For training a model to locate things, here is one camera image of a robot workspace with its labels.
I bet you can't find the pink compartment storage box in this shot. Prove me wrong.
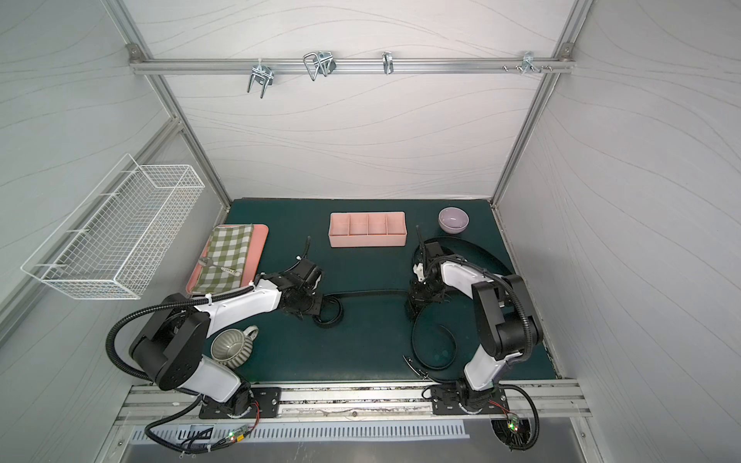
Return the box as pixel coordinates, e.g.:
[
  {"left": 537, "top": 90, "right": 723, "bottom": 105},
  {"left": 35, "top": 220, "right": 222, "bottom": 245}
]
[{"left": 328, "top": 211, "right": 407, "bottom": 248}]

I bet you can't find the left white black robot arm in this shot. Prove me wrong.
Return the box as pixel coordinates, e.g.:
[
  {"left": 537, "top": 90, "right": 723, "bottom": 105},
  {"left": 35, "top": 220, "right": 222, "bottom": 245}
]
[{"left": 105, "top": 259, "right": 322, "bottom": 418}]

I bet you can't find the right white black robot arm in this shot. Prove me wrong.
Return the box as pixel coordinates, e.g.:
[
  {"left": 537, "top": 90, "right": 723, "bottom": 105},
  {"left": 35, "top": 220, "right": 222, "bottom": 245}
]
[{"left": 404, "top": 239, "right": 543, "bottom": 414}]

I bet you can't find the dark green table mat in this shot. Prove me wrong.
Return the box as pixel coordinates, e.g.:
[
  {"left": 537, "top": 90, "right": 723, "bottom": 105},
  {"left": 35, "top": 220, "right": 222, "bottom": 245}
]
[{"left": 158, "top": 198, "right": 558, "bottom": 383}]

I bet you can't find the pink plastic tray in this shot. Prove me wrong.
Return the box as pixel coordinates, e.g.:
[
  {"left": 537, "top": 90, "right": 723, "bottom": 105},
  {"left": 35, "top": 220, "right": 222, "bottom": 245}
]
[{"left": 185, "top": 224, "right": 269, "bottom": 295}]

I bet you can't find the purple small bowl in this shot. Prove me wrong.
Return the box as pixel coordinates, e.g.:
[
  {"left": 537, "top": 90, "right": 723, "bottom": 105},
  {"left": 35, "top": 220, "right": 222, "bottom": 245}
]
[{"left": 438, "top": 206, "right": 470, "bottom": 235}]

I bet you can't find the green checkered cloth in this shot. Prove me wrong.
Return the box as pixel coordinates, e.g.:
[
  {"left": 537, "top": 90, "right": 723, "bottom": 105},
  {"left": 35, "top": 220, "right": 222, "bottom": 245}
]
[{"left": 187, "top": 224, "right": 254, "bottom": 295}]

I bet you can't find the grey ribbed ceramic mug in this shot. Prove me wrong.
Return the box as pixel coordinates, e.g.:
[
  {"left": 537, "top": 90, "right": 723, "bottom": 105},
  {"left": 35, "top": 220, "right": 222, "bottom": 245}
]
[{"left": 210, "top": 325, "right": 260, "bottom": 370}]

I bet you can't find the metal hook clamp left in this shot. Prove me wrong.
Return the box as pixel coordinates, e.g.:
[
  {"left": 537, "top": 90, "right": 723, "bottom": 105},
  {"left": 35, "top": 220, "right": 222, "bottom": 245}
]
[{"left": 247, "top": 63, "right": 274, "bottom": 98}]

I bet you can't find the metal hook clamp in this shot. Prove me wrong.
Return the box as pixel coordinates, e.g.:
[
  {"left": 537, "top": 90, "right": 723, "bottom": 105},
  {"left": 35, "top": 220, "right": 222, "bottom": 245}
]
[
  {"left": 501, "top": 52, "right": 554, "bottom": 74},
  {"left": 302, "top": 51, "right": 337, "bottom": 81},
  {"left": 247, "top": 63, "right": 274, "bottom": 98}
]

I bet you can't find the metal hook clamp centre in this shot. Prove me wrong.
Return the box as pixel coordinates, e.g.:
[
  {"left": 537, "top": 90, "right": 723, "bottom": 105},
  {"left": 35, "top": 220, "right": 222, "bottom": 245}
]
[{"left": 302, "top": 51, "right": 337, "bottom": 81}]

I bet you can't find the metal hook clamp right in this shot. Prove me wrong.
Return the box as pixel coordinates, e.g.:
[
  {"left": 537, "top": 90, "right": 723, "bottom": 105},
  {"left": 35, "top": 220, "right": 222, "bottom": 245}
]
[{"left": 501, "top": 52, "right": 554, "bottom": 74}]

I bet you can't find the white cartoon handle spoon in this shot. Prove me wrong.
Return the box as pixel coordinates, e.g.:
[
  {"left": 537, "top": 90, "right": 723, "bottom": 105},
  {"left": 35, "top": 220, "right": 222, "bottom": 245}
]
[{"left": 199, "top": 257, "right": 241, "bottom": 277}]

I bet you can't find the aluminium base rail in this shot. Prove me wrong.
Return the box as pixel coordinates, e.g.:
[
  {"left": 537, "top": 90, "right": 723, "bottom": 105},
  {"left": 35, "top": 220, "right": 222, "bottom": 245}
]
[{"left": 115, "top": 378, "right": 592, "bottom": 426}]

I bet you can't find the left arm base cable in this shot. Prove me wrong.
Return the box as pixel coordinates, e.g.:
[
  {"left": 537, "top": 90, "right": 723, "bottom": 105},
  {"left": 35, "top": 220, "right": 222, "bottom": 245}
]
[{"left": 143, "top": 398, "right": 262, "bottom": 455}]

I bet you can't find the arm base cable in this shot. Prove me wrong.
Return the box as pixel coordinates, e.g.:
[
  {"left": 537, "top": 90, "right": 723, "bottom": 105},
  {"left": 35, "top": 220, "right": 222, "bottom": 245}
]
[
  {"left": 490, "top": 386, "right": 543, "bottom": 453},
  {"left": 143, "top": 398, "right": 262, "bottom": 455}
]

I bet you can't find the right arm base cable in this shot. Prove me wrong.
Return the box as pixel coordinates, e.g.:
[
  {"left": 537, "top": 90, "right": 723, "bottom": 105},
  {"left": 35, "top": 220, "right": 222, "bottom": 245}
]
[{"left": 490, "top": 386, "right": 543, "bottom": 453}]

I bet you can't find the white wire basket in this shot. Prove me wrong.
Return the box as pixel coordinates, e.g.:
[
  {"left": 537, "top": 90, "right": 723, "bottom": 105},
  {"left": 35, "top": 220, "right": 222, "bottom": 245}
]
[{"left": 20, "top": 154, "right": 205, "bottom": 300}]

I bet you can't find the metal ring clamp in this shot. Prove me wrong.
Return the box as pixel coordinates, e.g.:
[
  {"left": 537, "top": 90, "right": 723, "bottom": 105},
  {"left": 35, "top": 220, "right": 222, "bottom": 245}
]
[{"left": 381, "top": 51, "right": 394, "bottom": 75}]

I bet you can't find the aluminium crossbar rail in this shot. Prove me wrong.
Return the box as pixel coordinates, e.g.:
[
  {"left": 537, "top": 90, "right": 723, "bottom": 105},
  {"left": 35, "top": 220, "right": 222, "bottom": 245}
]
[{"left": 129, "top": 55, "right": 576, "bottom": 76}]

